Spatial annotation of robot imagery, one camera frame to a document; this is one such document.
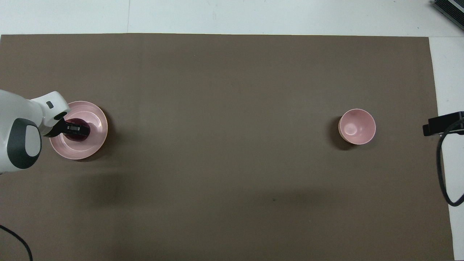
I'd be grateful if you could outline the dark red apple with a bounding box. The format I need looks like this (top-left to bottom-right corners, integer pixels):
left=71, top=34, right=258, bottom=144
left=63, top=118, right=91, bottom=142

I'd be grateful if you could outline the pink bowl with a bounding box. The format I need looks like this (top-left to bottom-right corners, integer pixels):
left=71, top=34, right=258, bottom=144
left=338, top=108, right=376, bottom=145

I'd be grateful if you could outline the brown table mat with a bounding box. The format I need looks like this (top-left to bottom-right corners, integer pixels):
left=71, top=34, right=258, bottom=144
left=0, top=33, right=455, bottom=261

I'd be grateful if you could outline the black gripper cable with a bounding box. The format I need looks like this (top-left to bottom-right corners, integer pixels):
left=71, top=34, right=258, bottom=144
left=436, top=119, right=464, bottom=207
left=0, top=224, right=34, bottom=261

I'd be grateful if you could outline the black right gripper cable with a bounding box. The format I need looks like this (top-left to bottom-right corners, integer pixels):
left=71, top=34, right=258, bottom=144
left=436, top=119, right=464, bottom=207

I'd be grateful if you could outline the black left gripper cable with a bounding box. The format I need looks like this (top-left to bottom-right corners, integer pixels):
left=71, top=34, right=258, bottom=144
left=0, top=224, right=34, bottom=261

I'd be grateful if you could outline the pink plate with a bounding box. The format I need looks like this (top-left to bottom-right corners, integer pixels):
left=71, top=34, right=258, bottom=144
left=49, top=101, right=108, bottom=160

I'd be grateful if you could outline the grey ribbed device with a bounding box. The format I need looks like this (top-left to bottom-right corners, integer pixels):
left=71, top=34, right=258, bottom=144
left=430, top=0, right=464, bottom=32

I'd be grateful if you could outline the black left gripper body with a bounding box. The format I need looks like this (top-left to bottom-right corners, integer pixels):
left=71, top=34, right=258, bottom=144
left=43, top=117, right=70, bottom=138

